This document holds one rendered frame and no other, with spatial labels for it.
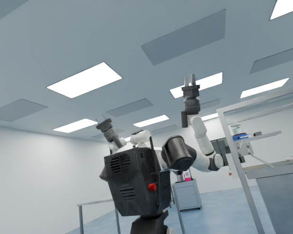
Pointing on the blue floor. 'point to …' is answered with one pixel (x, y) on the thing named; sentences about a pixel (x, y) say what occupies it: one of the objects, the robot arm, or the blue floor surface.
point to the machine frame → (249, 119)
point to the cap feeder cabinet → (188, 194)
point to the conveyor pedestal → (283, 201)
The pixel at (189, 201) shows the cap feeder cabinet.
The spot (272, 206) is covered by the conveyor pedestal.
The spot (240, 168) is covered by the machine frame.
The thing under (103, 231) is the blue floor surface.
